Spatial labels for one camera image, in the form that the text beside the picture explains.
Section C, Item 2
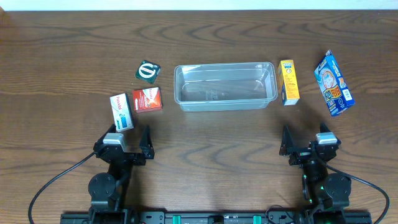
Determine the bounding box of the dark green square box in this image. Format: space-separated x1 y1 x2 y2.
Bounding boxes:
135 60 160 84

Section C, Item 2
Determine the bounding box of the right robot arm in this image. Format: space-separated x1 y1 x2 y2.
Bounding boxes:
279 123 351 223

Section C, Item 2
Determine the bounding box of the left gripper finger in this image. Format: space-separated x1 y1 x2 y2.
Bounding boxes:
139 126 155 159
104 124 116 136

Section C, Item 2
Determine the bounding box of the clear plastic container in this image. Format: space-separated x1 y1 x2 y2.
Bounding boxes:
174 62 277 112

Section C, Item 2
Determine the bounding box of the black cable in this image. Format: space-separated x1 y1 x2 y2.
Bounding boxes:
27 151 96 224
325 163 391 224

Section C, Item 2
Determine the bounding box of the yellow cough syrup box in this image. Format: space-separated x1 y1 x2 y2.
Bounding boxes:
278 60 300 106

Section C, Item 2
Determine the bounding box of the right black cable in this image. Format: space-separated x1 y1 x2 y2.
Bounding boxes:
325 163 391 224

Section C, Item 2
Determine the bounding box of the blue fever patch box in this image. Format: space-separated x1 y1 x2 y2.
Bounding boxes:
314 50 355 116

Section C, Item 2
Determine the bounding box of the red medicine box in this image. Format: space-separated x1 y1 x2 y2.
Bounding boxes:
132 87 163 113

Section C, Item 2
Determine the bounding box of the white Panadol box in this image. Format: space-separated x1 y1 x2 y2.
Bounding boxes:
109 93 134 132

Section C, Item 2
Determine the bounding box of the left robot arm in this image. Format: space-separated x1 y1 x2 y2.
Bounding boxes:
88 125 155 224

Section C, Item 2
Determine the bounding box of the left black cable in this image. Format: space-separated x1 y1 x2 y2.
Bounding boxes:
27 151 96 224

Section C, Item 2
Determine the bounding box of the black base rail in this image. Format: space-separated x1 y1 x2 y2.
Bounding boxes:
60 209 372 224

